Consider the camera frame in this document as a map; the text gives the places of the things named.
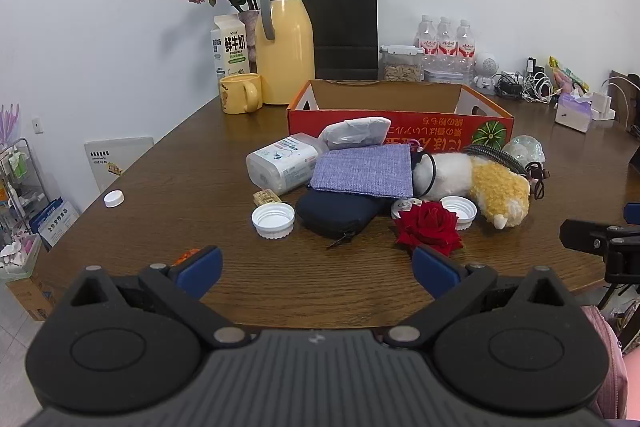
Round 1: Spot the colourful snack packet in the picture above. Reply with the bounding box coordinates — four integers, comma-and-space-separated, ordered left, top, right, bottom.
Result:
547, 55, 591, 94

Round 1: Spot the small orange object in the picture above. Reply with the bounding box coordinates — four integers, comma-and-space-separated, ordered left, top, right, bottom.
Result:
172, 248, 201, 267

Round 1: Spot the clear water bottle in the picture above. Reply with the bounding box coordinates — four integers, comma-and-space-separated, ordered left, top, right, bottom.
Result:
436, 17, 458, 58
454, 19, 476, 58
414, 15, 439, 56

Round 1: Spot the black paper bag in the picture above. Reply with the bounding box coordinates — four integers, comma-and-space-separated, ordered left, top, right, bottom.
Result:
297, 0, 379, 82

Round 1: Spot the purple tissue pack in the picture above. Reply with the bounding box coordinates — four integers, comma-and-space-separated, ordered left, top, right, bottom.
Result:
554, 90, 597, 134

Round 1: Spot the large white screw cap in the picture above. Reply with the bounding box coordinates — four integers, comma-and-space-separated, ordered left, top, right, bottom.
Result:
439, 195, 480, 232
251, 202, 297, 241

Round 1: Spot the purple fabric pouch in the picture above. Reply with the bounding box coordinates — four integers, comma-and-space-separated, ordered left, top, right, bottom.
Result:
309, 143, 415, 199

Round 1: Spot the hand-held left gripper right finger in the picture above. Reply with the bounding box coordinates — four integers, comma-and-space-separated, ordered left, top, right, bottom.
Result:
383, 244, 571, 349

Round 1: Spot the brown wooden board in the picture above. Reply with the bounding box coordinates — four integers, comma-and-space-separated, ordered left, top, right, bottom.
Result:
608, 70, 640, 138

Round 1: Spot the white robot toy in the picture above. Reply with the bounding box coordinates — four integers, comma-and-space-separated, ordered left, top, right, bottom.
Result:
472, 52, 502, 96

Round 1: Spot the small round tin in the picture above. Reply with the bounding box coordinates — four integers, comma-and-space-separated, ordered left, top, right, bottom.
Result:
390, 198, 426, 221

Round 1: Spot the white milk carton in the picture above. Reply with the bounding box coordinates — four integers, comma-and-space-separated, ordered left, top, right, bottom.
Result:
210, 13, 250, 84

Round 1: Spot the yellow mug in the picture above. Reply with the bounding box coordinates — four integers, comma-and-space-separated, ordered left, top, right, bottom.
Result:
219, 73, 264, 114

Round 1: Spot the white and yellow plush toy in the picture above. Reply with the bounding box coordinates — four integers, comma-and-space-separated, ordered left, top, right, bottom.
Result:
411, 152, 531, 231

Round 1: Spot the blue printed box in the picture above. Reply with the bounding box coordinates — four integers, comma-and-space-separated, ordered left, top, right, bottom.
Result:
28, 197, 80, 248

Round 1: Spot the clear food container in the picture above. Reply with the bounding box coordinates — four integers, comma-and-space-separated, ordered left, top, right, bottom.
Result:
379, 44, 426, 82

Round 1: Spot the red cardboard box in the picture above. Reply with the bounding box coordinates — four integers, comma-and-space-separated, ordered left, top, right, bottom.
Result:
286, 80, 515, 156

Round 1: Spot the metal storage rack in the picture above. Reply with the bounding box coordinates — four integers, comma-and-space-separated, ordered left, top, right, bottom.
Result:
0, 137, 49, 254

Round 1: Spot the white board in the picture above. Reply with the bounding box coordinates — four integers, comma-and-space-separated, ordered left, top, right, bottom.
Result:
83, 136, 155, 193

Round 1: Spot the navy zip pouch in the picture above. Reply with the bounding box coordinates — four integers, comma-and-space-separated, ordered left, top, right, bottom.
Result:
294, 190, 397, 251

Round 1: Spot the grey white packet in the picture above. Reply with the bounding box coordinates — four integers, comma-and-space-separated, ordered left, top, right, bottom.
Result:
318, 116, 392, 152

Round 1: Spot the pink bag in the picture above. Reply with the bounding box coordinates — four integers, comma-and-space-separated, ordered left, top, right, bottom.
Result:
580, 304, 630, 421

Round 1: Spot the flower vase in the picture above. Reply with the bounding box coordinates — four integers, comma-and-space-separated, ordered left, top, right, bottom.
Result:
237, 9, 261, 74

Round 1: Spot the white basket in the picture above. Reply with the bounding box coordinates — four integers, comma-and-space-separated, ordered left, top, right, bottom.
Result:
0, 232, 44, 284

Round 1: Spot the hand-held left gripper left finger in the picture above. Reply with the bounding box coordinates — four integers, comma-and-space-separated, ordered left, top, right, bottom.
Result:
70, 245, 251, 349

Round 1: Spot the lavender tin box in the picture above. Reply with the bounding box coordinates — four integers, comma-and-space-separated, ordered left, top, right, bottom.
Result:
423, 55, 474, 84

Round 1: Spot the tangle of charging cables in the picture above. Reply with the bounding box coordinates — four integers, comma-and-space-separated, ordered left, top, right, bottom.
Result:
494, 69, 564, 106

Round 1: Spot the white wet wipes container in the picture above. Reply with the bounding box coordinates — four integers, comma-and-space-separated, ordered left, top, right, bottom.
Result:
245, 132, 324, 197

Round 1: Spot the clear plastic ball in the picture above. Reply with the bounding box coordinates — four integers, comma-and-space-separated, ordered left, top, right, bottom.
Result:
501, 134, 545, 168

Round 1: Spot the white charger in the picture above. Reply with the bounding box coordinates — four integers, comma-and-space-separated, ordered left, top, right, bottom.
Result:
590, 92, 616, 122

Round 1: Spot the red artificial rose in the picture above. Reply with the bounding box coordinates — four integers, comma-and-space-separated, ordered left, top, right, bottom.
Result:
393, 201, 465, 258

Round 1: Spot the black braided cable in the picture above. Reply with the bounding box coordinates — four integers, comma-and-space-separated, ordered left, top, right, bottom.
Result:
462, 143, 552, 200

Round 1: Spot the brown cardboard carton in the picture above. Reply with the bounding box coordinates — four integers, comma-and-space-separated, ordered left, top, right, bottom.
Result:
4, 274, 56, 322

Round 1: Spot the yellow thermos jug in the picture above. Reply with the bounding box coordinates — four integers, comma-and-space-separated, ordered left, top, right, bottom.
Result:
255, 0, 316, 106

